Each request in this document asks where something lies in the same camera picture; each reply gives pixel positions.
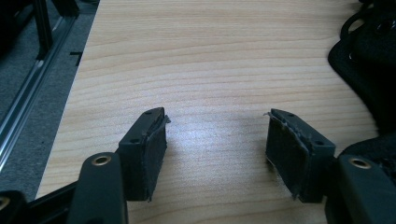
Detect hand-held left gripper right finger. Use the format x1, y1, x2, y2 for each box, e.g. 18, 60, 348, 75
264, 107, 337, 203

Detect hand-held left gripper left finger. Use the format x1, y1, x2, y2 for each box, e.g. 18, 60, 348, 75
118, 106, 171, 203

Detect black metal stand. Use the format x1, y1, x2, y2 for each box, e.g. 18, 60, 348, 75
32, 0, 54, 61

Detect metal floor rail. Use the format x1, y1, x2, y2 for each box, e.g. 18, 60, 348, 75
0, 15, 78, 173

